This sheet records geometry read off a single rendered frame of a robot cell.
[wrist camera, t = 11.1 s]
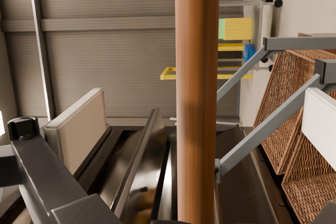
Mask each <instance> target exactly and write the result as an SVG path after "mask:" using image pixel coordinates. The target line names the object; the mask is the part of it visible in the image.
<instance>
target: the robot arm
mask: <svg viewBox="0 0 336 224"><path fill-rule="evenodd" d="M7 126H8V131H9V136H10V142H11V144H10V145H3V146H0V202H1V197H2V193H3V187H10V186H16V185H19V190H20V192H21V195H22V197H23V199H24V202H25V204H26V207H27V209H28V211H29V214H30V216H31V219H32V221H33V224H123V223H122V222H121V221H120V220H119V218H118V217H117V216H116V215H115V214H114V212H113V211H112V210H111V209H110V208H109V207H108V205H107V204H106V203H105V202H104V201H103V199H102V198H101V197H100V196H99V195H98V194H97V193H94V194H92V195H88V194H87V193H86V192H85V191H84V189H83V188H82V187H81V185H80V184H79V183H78V182H77V180H76V179H75V178H74V176H73V174H74V173H75V172H76V170H77V169H78V168H79V166H80V165H81V163H82V162H83V161H84V159H85V158H86V157H87V155H88V154H89V153H90V151H91V150H92V149H93V147H94V146H95V145H96V143H97V142H98V140H99V139H100V138H101V136H102V135H103V134H104V132H105V131H106V130H107V119H106V108H105V97H104V90H103V89H102V88H93V89H92V90H91V91H89V92H88V93H87V94H86V95H84V96H83V97H82V98H81V99H79V100H78V101H77V102H75V103H74V104H73V105H72V106H70V107H69V108H68V109H67V110H65V111H64V112H63V113H61V114H60V115H59V116H58V117H56V118H55V119H53V120H50V121H49V122H47V123H46V124H45V125H43V126H42V127H41V128H39V122H38V118H37V117H34V116H24V117H19V118H15V119H13V120H10V121H9V122H8V123H7ZM301 131H302V132H303V133H304V135H305V136H306V137H307V138H308V139H309V140H310V142H311V143H312V144H313V145H314V146H315V147H316V149H317V150H318V151H319V152H320V153H321V155H322V156H323V157H324V158H325V159H326V160H327V162H328V163H329V164H330V165H331V166H332V167H333V169H334V170H335V171H336V100H335V99H333V98H332V97H330V96H329V95H327V94H326V93H324V92H323V91H321V90H320V89H318V88H317V87H308V89H306V90H305V99H304V109H303V118H302V127H301ZM150 224H192V223H188V222H183V221H178V220H152V219H151V221H150ZM311 224H336V202H335V201H332V200H330V201H329V202H328V203H327V204H326V205H325V207H324V208H323V209H322V210H321V212H320V213H319V214H318V215H317V216H316V218H315V219H314V220H313V221H312V223H311Z"/></svg>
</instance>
